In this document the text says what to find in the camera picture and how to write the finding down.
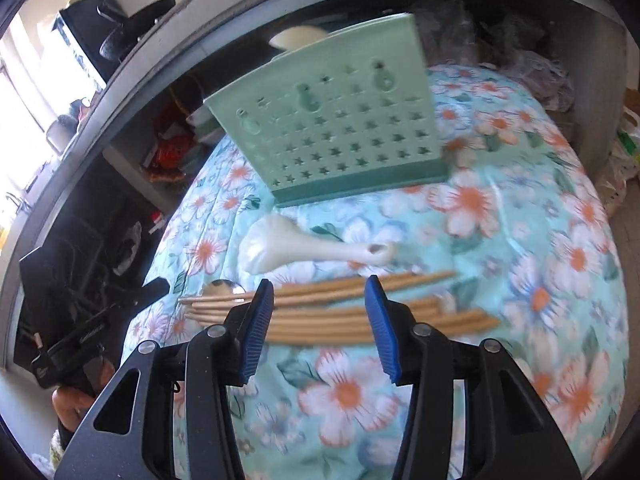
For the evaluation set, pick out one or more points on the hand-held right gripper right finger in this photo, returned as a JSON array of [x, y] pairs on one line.
[[380, 330]]

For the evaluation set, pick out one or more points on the red bag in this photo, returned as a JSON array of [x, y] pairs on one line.
[[172, 145]]

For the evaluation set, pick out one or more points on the green perforated utensil holder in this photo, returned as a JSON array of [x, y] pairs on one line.
[[340, 125]]

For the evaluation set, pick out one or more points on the dark jar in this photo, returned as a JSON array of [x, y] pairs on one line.
[[62, 130]]

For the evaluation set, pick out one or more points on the white knitted cloth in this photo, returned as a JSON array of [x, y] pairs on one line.
[[56, 447]]

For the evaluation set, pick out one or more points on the cream ceramic spoon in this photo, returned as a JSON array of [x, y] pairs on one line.
[[295, 37]]

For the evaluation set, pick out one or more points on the floral blanket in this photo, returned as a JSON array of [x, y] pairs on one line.
[[500, 285]]

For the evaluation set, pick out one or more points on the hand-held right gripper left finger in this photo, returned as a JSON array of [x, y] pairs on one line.
[[255, 330]]

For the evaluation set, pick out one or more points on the bundle of wooden chopsticks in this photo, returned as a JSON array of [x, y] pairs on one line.
[[320, 305]]

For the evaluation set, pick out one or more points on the black wok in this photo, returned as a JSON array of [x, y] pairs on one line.
[[135, 25]]

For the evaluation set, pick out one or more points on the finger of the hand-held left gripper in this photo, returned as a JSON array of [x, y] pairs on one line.
[[147, 294]]

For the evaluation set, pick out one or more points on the white plastic bags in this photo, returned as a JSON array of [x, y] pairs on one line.
[[620, 160]]

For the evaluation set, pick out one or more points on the white plastic spoon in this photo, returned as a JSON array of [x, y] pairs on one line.
[[280, 250]]

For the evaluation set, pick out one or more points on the black stove appliance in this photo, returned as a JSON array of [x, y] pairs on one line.
[[80, 40]]

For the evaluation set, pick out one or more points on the grey concrete counter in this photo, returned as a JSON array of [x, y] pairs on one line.
[[225, 25]]

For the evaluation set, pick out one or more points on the person's left hand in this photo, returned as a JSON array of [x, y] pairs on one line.
[[72, 405]]

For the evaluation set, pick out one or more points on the metal spoon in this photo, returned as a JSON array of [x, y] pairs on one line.
[[225, 287]]

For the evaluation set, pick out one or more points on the clear plastic bags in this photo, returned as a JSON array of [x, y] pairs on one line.
[[500, 40]]

